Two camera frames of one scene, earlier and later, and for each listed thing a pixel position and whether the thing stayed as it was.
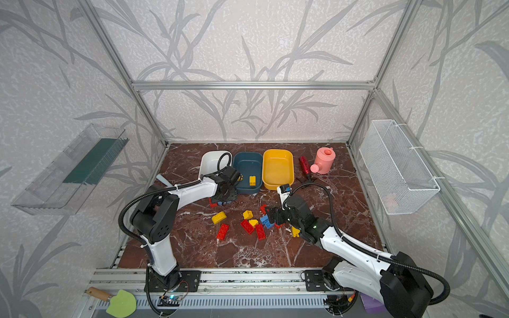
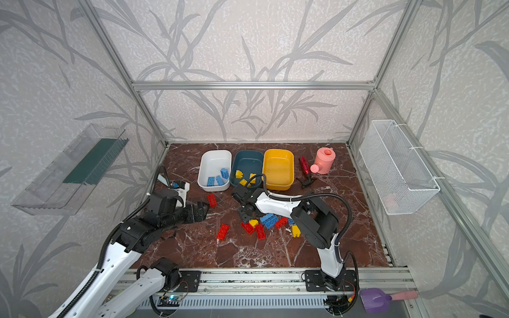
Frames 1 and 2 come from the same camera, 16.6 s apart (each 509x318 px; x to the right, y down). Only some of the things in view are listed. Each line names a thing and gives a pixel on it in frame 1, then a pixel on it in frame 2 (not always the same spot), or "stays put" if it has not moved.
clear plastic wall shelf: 62,187 stays put
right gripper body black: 280,216 to 244,200
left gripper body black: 225,201 to 193,212
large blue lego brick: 266,222 stays put
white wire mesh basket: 400,179 stays put
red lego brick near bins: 213,205 stays put
